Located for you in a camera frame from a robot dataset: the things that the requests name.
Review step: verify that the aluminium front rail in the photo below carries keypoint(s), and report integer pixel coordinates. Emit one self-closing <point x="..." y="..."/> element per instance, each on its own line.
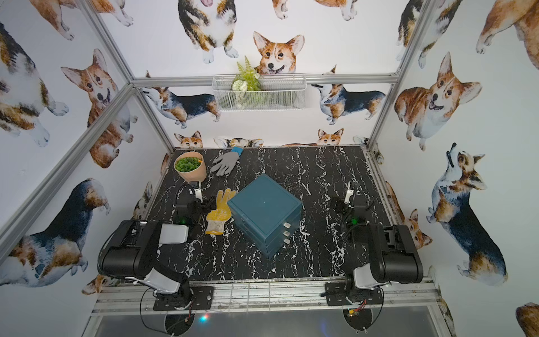
<point x="231" y="297"/>

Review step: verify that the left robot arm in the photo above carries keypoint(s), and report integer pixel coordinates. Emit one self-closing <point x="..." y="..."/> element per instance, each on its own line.
<point x="133" y="249"/>

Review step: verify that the white wire wall basket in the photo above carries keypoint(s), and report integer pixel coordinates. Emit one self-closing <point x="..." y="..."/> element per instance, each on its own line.
<point x="278" y="92"/>

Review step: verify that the grey work glove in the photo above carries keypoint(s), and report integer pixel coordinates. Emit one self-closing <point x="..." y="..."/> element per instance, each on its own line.
<point x="224" y="165"/>

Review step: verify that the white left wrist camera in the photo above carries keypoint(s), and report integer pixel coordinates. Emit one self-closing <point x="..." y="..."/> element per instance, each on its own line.
<point x="198" y="194"/>

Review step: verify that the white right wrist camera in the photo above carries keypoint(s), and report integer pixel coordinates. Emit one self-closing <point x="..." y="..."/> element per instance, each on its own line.
<point x="349" y="193"/>

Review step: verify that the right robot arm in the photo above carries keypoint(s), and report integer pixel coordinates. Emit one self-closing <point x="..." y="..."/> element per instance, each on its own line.
<point x="392" y="255"/>

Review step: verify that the artificial fern with flower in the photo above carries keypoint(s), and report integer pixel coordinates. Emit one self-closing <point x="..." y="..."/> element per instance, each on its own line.
<point x="246" y="80"/>

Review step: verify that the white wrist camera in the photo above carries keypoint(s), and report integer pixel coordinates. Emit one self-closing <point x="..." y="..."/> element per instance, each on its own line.
<point x="349" y="193"/>
<point x="198" y="194"/>

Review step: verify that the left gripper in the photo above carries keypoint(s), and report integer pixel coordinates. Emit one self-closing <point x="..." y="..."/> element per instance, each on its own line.
<point x="190" y="206"/>

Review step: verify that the teal drawer cabinet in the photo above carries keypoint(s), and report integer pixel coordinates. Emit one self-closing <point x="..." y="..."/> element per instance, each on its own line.
<point x="267" y="214"/>

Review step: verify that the yellow work glove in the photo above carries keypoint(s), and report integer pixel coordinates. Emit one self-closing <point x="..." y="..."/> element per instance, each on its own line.
<point x="218" y="217"/>

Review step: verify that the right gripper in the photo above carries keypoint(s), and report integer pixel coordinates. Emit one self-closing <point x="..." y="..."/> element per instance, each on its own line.
<point x="340" y="199"/>

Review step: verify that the pink pot with green plant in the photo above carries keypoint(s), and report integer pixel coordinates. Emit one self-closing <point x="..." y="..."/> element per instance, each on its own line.
<point x="191" y="167"/>

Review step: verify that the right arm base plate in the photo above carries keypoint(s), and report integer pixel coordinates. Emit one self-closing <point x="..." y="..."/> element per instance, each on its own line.
<point x="342" y="294"/>

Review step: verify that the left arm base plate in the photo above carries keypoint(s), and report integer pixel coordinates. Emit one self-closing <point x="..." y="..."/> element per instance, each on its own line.
<point x="195" y="298"/>

